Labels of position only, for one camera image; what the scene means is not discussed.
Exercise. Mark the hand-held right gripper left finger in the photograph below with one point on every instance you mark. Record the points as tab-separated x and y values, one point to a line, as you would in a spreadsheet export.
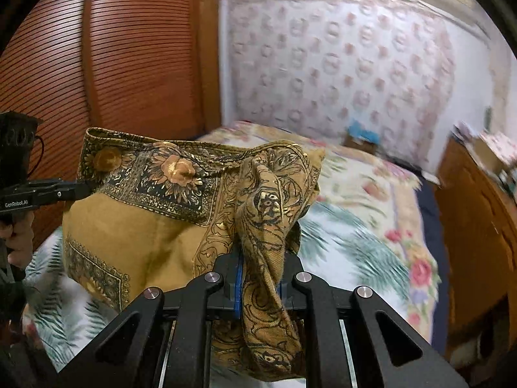
238	287

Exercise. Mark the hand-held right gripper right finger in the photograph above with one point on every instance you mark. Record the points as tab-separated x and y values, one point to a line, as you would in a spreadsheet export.
295	268

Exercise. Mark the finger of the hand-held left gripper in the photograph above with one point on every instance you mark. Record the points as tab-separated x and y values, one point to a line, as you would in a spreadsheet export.
60	192

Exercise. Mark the brown sunflower print scarf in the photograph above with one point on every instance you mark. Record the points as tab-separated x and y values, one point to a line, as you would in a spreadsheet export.
141	230

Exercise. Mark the person's left hand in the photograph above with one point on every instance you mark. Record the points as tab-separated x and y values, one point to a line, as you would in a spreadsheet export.
18	236

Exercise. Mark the navy blue bed sheet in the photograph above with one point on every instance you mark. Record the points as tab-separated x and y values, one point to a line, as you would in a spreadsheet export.
430	218

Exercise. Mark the wooden louvered wardrobe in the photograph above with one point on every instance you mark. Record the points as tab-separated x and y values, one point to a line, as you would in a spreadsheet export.
121	48

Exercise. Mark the blue cloth bundle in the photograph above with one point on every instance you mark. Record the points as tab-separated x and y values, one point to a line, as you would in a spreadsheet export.
363	133

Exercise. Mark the wooden sideboard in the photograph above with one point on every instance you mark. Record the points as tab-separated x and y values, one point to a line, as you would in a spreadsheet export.
476	230

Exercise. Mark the floral printed box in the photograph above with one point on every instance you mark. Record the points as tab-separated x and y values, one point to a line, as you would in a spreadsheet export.
499	147

